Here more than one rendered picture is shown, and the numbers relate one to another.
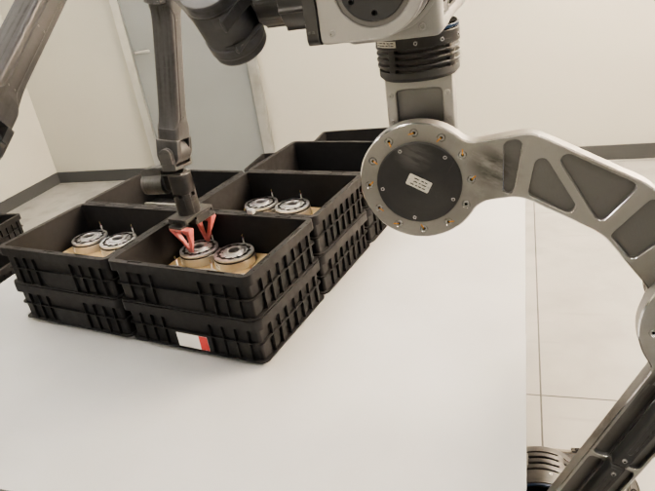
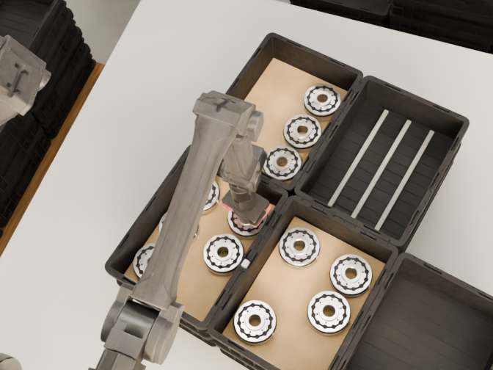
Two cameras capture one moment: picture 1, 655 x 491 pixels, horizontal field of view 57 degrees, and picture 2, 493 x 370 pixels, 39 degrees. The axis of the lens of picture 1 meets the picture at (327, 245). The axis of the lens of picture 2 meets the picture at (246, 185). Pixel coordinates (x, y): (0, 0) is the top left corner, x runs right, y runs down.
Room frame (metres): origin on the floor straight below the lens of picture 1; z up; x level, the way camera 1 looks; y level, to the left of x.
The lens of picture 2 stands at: (1.58, -0.34, 2.50)
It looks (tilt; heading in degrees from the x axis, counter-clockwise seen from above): 65 degrees down; 102
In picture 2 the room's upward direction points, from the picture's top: 12 degrees counter-clockwise
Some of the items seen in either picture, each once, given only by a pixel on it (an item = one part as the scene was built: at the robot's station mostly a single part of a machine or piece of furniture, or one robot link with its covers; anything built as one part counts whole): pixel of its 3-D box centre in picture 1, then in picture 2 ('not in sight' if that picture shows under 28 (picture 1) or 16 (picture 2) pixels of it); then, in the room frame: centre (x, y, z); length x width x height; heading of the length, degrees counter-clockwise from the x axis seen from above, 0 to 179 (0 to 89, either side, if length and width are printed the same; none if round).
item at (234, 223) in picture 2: (199, 248); (247, 216); (1.43, 0.33, 0.86); 0.10 x 0.10 x 0.01
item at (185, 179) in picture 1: (178, 182); (243, 184); (1.43, 0.34, 1.04); 0.07 x 0.06 x 0.07; 70
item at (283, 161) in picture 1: (327, 174); (419, 361); (1.83, -0.04, 0.87); 0.40 x 0.30 x 0.11; 60
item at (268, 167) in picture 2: not in sight; (282, 162); (1.52, 0.48, 0.86); 0.10 x 0.10 x 0.01
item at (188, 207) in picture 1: (187, 205); (244, 197); (1.43, 0.33, 0.98); 0.10 x 0.07 x 0.07; 145
